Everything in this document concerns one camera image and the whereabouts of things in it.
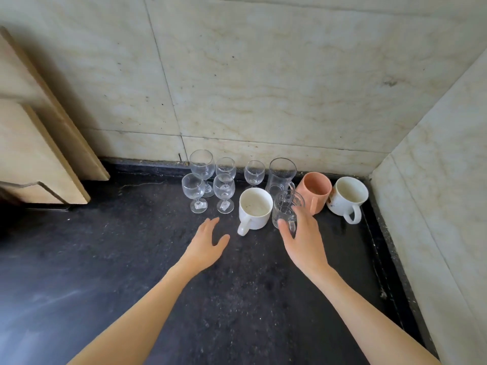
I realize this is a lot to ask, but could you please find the black stone countertop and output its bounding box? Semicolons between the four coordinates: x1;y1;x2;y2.
0;157;440;365

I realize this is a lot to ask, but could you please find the clear glass mug cup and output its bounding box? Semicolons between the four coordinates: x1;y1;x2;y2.
271;190;306;238

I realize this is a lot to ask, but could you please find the person's left forearm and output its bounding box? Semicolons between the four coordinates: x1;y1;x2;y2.
68;262;195;365

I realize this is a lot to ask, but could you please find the pink ceramic mug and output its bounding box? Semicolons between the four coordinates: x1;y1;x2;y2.
295;171;334;216

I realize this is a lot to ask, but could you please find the metal wire board rack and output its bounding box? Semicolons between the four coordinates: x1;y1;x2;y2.
0;181;71;211

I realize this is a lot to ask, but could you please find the plain white mug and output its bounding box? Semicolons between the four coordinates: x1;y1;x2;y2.
237;187;274;237

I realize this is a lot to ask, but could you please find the tall clear tumbler glass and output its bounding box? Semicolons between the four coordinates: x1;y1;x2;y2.
265;157;297;200

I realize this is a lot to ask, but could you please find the wine glass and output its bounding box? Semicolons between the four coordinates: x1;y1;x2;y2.
243;160;266;188
189;149;217;199
213;173;236;215
181;173;209;214
215;157;237;183

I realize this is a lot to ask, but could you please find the person's right forearm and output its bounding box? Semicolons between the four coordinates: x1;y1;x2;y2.
310;264;442;365

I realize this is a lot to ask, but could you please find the small wooden cutting board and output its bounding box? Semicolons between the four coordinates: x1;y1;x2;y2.
0;99;91;205

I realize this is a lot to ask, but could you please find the white printed ceramic mug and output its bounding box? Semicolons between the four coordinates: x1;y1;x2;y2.
326;176;370;225

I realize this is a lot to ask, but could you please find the large wooden cutting board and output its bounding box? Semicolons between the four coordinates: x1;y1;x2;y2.
0;26;111;182

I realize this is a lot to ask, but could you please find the person's left hand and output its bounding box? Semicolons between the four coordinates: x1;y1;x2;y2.
178;217;231;279

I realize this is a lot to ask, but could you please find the person's right hand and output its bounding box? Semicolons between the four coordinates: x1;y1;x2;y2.
276;204;331;280

